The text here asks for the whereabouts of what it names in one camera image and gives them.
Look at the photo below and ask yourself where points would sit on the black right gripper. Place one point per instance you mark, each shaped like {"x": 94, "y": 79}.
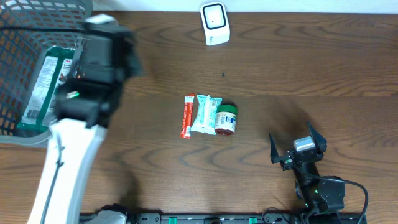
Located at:
{"x": 286, "y": 163}

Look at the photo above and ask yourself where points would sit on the green lid seasoning jar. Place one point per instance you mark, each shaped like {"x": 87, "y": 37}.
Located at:
{"x": 226, "y": 117}

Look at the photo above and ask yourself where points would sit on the white toilet wipes pack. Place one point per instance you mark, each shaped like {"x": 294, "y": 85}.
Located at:
{"x": 206, "y": 114}

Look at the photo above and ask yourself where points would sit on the red snack packet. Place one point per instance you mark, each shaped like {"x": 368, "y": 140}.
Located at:
{"x": 187, "y": 116}

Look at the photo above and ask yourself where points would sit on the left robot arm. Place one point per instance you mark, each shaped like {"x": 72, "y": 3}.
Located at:
{"x": 84, "y": 105}

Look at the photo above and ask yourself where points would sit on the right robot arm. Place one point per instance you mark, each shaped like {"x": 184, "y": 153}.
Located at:
{"x": 321, "y": 194}

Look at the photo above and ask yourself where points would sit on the white barcode scanner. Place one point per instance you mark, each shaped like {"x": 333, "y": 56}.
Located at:
{"x": 215, "y": 23}

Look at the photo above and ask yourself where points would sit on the green 3M flat package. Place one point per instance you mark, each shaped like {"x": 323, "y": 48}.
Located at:
{"x": 40, "y": 110}

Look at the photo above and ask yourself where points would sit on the grey plastic mesh basket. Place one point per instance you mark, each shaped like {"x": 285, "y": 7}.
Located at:
{"x": 23, "y": 53}

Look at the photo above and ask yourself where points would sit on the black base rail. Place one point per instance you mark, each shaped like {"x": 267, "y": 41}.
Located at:
{"x": 155, "y": 218}

